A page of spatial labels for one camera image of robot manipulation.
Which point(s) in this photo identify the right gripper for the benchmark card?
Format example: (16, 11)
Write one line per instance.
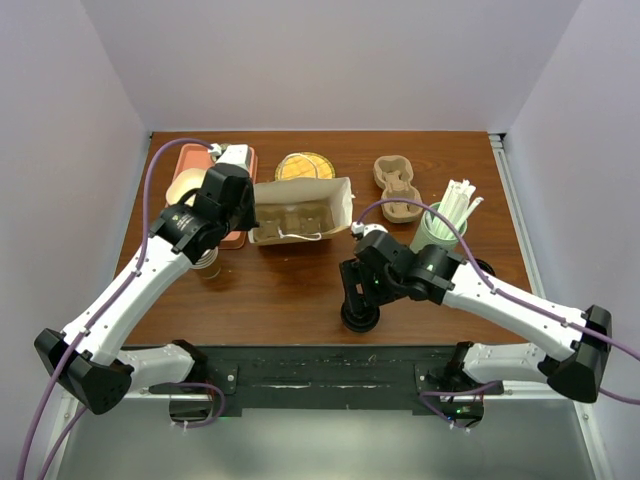
(354, 271)

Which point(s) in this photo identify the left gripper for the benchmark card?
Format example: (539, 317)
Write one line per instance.
(250, 220)

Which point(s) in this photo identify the black coffee cup lid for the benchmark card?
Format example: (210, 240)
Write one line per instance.
(359, 322)

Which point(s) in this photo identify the brown paper bag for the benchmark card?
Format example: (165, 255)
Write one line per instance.
(337, 192)

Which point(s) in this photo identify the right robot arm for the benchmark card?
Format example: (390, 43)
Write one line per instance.
(563, 347)

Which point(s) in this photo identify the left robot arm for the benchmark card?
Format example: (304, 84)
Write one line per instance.
(86, 357)

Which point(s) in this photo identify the green straw holder cup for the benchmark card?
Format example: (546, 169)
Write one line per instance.
(432, 230)

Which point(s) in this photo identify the cream square plate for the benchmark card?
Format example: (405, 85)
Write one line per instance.
(185, 181)

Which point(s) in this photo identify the pink rectangular tray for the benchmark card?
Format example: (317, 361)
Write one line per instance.
(196, 156)

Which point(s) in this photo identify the stack of paper cups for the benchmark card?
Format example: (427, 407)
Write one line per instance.
(208, 266)

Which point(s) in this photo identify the yellow woven coaster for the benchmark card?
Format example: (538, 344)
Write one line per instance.
(304, 165)

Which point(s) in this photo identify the stack of black lids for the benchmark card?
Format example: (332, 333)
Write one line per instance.
(485, 267)

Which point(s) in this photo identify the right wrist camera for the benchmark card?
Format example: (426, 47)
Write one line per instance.
(360, 230)

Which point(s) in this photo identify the aluminium rail frame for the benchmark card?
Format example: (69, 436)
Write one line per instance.
(564, 348)

